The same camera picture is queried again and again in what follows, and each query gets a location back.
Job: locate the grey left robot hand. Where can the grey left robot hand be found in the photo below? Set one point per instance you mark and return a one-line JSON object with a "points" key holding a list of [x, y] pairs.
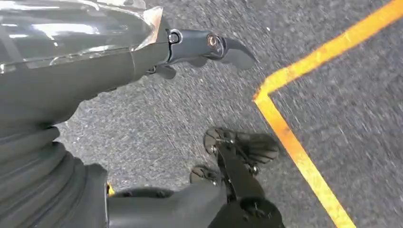
{"points": [[78, 72]]}

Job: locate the ribbed grey left robot arm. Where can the ribbed grey left robot arm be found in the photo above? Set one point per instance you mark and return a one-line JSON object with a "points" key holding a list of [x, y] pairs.
{"points": [[37, 182]]}

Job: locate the black left robot leg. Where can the black left robot leg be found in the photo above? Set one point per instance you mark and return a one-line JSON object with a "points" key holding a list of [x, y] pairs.
{"points": [[239, 176]]}

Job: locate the small yellow floor tape square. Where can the small yellow floor tape square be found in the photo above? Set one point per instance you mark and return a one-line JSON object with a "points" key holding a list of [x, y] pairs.
{"points": [[281, 127]]}

